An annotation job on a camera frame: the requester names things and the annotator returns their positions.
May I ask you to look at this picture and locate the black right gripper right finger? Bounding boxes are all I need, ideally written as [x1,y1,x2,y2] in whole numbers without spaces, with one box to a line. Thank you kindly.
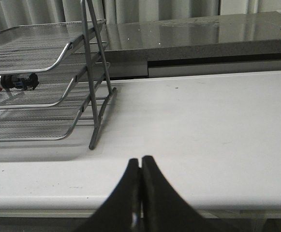
[142,156,240,232]

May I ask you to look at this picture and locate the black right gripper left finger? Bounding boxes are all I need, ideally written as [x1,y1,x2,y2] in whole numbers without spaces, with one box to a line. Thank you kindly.
[75,159,140,232]

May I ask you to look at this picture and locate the silver mesh tray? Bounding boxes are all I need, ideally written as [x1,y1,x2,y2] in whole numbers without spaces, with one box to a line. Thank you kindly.
[0,21,84,75]
[0,99,93,142]
[0,41,111,110]

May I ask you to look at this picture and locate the red emergency stop button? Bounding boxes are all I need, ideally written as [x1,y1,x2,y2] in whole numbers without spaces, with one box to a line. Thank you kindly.
[0,73,39,91]

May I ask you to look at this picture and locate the silver mesh bottom tray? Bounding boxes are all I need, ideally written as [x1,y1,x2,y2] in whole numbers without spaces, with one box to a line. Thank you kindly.
[0,99,93,142]

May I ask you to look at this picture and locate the silver mesh top tray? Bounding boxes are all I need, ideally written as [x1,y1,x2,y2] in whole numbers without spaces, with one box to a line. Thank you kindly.
[0,21,84,75]

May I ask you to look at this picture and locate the dark granite counter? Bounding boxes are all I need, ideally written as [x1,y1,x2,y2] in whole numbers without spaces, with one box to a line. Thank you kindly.
[102,12,281,79]

